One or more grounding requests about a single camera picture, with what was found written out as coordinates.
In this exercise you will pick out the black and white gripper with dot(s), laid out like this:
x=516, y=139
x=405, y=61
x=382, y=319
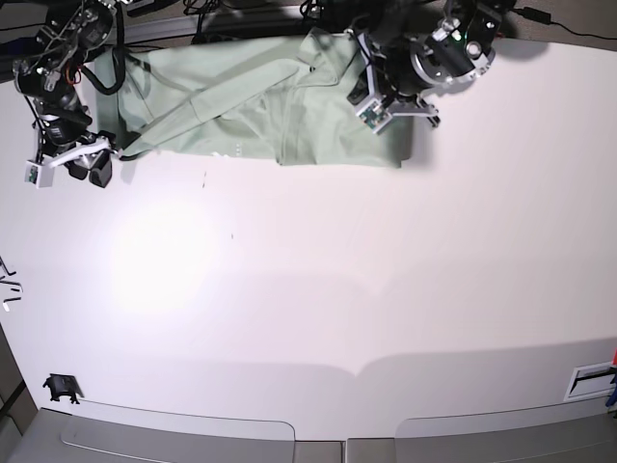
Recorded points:
x=92, y=152
x=375, y=83

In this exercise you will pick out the light green T-shirt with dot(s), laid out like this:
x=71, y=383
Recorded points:
x=284, y=99

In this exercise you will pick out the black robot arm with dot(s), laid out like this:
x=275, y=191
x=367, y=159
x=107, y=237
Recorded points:
x=47, y=79
x=401, y=65

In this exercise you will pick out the black power adapter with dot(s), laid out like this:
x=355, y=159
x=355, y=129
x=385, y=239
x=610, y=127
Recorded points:
x=536, y=15

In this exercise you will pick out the black table clamp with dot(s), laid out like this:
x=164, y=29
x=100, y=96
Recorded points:
x=60, y=385

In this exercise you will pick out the grey chair left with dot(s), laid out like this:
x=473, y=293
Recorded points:
x=57, y=437

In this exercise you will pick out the grey chair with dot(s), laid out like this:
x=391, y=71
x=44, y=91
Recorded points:
x=580, y=431
x=57, y=437

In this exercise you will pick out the grey chair right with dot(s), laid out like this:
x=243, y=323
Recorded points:
x=580, y=431

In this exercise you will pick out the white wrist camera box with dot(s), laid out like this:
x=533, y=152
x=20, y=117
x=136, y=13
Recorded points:
x=374, y=115
x=39, y=175

